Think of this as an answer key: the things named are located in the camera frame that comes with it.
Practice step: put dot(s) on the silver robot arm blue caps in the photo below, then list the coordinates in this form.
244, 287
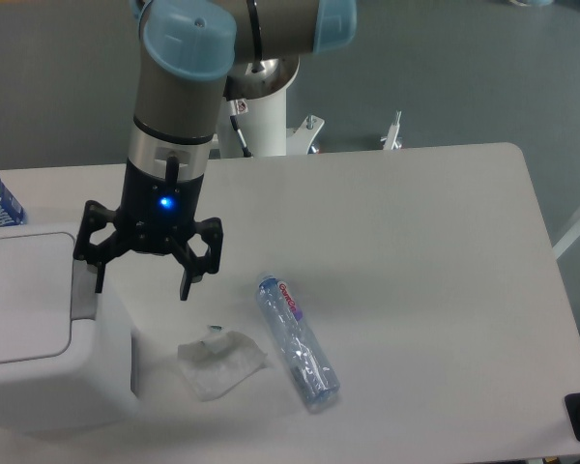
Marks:
187, 50

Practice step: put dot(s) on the white plastic trash can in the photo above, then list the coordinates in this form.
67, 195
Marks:
56, 372

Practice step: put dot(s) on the grey trash can push button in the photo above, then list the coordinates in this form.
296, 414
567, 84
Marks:
84, 296

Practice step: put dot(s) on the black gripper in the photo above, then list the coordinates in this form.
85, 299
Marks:
159, 212

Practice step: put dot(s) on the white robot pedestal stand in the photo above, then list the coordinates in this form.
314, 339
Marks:
252, 121

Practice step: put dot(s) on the clear crushed water bottle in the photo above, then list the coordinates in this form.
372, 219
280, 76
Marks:
310, 369

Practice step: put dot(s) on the crumpled white tissue wrapper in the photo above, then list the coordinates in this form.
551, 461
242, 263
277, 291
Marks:
219, 361

